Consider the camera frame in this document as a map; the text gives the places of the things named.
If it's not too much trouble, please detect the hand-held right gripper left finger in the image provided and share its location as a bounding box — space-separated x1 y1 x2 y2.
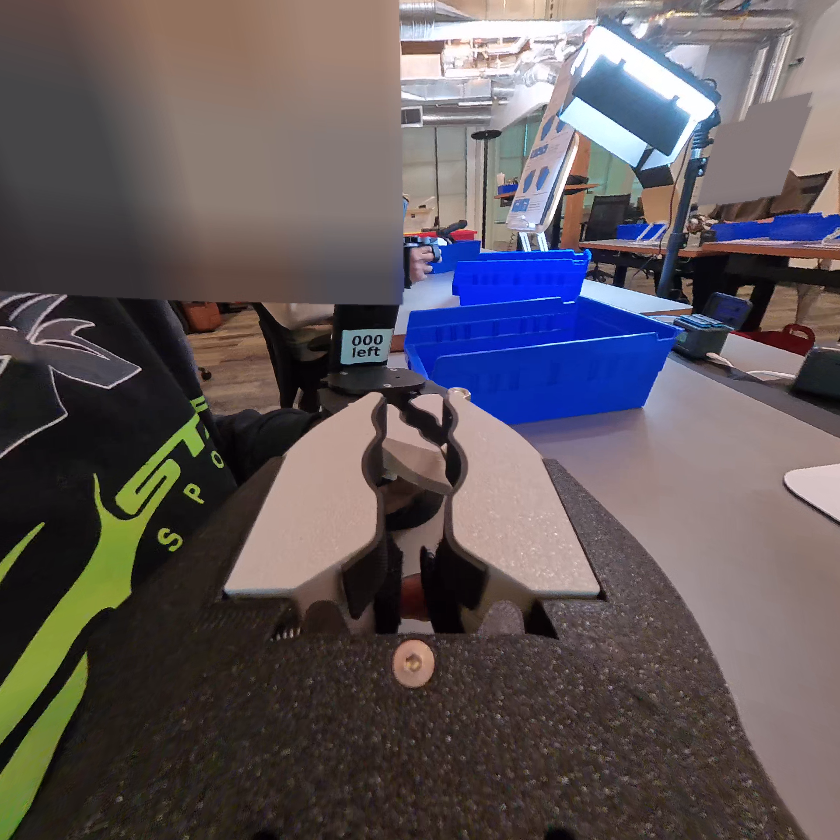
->
224 392 397 626

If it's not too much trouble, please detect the printed poster banner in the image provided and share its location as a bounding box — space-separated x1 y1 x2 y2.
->
504 59 586 252

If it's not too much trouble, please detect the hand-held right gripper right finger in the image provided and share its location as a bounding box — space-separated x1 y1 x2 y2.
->
431 392 603 626

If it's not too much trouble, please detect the large blue plastic bin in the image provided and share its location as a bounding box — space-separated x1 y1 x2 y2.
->
403 294 681 426

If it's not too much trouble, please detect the studio light on stand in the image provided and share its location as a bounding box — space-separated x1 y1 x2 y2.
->
557 16 724 304

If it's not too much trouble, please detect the person's black printed shirt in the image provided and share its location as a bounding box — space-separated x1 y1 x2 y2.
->
0 292 240 840

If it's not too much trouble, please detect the small black box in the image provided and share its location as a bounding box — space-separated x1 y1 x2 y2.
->
791 343 840 404

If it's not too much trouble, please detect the row of blue bins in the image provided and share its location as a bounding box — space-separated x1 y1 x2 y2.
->
616 212 840 245

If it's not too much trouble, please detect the sign on white stand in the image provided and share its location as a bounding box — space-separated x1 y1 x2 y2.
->
784 461 840 525

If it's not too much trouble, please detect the wooden office desk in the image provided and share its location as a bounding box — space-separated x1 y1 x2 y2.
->
583 237 840 305

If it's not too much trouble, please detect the small black device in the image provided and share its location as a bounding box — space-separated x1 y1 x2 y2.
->
671 314 733 361

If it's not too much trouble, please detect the black floor lamp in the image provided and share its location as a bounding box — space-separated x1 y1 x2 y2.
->
469 128 508 252

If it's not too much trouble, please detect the white cable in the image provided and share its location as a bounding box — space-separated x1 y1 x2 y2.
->
709 351 799 385

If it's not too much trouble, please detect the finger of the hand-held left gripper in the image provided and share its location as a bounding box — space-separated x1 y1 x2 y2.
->
378 394 458 497

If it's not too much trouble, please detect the person's left forearm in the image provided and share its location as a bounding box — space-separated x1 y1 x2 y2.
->
210 405 332 483

